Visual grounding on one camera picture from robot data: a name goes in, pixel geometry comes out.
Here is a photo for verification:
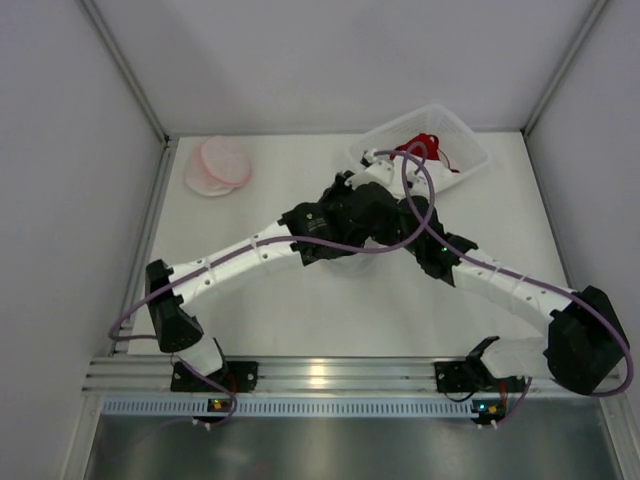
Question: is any blue trimmed mesh laundry bag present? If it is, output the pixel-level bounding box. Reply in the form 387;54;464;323
324;253;373;277

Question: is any pink trimmed mesh laundry bag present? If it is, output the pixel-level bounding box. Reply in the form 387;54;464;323
184;136;252;197

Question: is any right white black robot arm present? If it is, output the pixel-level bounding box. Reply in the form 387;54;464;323
373;196;634;396

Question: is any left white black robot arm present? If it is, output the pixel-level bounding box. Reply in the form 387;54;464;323
145;171;397;378

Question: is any white garment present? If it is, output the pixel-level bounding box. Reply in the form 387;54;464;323
389;156;461;198

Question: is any red garment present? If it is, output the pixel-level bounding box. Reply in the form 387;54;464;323
395;133;459;174

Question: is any white plastic basket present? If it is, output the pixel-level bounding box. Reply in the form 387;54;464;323
344;104;491;193

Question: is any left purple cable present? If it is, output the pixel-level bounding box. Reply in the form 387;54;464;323
108;149;436;344

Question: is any purple cable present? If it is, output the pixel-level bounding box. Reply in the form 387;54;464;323
399;140;634;399
108;149;436;344

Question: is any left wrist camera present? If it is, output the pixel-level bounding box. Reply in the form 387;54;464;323
345;150;399;196

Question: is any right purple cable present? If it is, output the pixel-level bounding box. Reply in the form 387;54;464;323
399;140;634;399

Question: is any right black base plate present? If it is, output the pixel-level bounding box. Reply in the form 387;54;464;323
434;360;491;394

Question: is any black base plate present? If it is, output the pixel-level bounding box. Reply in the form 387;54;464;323
170;361;259;393
434;360;491;394

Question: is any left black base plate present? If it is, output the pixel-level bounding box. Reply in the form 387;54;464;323
170;361;259;393

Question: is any aluminium mounting rail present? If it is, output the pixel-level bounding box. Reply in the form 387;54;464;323
82;319;625;399

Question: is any perforated white cable duct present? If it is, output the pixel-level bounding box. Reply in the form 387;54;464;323
102;396;498;418

